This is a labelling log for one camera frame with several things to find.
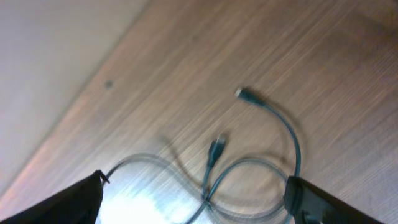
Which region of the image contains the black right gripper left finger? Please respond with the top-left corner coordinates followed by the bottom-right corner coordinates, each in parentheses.
top-left (1, 170), bottom-right (104, 224)

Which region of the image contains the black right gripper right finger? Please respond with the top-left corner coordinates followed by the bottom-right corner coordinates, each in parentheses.
top-left (284, 176), bottom-right (382, 224)

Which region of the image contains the black cable with USB plug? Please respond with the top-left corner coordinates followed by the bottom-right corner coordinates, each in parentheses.
top-left (102, 87), bottom-right (302, 224)

